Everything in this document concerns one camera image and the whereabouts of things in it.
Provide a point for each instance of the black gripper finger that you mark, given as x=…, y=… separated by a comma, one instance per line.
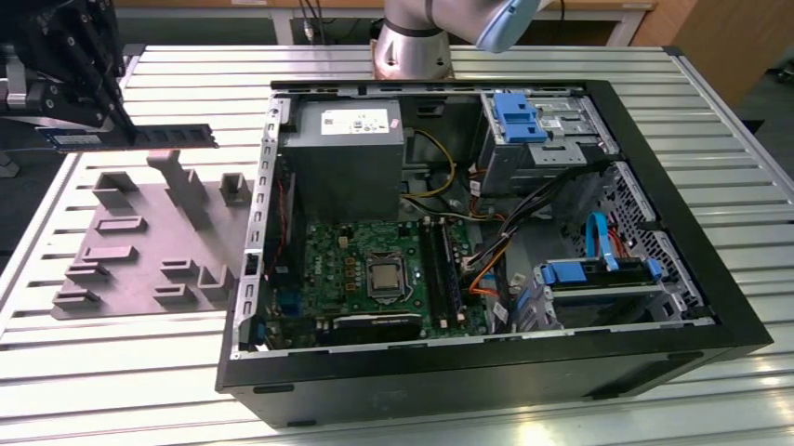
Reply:
x=108, y=46
x=75, y=107

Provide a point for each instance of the RAM stick with label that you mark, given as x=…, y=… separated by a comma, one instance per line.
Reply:
x=174, y=137

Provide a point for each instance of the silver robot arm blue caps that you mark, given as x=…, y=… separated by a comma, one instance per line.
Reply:
x=410, y=51

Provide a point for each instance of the RAM slot black latches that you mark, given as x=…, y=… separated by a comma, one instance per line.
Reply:
x=429, y=271
x=443, y=271

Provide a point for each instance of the RAM slot white latches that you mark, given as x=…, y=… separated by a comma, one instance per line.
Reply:
x=461, y=318
x=435, y=271

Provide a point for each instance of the installed RAM stick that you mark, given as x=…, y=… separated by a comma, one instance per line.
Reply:
x=451, y=274

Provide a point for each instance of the grey parts rack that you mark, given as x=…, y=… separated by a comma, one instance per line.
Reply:
x=155, y=223

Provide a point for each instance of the grey power supply unit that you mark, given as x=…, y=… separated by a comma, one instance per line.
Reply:
x=341, y=172

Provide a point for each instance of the green motherboard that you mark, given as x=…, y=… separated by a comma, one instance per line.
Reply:
x=322, y=241

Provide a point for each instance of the silver CPU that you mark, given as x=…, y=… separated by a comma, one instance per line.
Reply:
x=386, y=278

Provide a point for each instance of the blue drive latch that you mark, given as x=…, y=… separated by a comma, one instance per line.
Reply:
x=515, y=116

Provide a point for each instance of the black graphics card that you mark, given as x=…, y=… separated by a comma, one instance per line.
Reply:
x=373, y=327

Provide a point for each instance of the metal drive cage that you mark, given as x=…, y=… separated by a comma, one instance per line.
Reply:
x=558, y=153

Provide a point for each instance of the black PC case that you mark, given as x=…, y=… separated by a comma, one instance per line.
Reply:
x=434, y=385

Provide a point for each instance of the hard disk in blue carrier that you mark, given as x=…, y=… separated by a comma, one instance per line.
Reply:
x=568, y=274

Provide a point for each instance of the metal disk bay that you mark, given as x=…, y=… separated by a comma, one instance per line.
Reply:
x=621, y=290

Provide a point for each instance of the brown wooden cabinet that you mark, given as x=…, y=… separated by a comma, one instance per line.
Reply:
x=732, y=42

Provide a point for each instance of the wooden desk white frame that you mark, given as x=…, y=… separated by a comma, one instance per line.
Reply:
x=596, y=15

